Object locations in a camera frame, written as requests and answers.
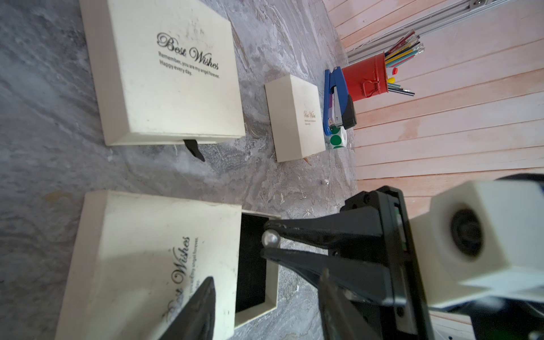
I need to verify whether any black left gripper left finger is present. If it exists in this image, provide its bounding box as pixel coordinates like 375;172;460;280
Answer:
160;276;216;340

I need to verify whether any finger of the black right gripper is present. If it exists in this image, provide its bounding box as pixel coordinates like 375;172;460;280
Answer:
265;206;383;249
261;248;395;306

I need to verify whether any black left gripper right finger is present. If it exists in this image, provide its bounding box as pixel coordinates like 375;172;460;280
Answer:
318;269;381;340

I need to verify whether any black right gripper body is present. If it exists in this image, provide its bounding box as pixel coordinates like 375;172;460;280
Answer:
339;186;434;339

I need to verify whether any pearl earring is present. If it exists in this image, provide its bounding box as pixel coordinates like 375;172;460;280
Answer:
262;229;281;249

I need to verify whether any cream drawer jewelry box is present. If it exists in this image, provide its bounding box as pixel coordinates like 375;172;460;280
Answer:
55;191;279;339

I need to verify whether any cream small gift box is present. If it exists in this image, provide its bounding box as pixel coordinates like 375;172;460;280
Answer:
265;75;326;163

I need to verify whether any cream large gift box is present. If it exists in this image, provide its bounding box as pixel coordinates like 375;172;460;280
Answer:
80;1;245;146

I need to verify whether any red pencil cup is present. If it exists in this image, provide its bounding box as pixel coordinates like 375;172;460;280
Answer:
343;53;388;101

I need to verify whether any coloured pencils bundle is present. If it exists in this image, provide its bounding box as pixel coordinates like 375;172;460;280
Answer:
384;30;425;97

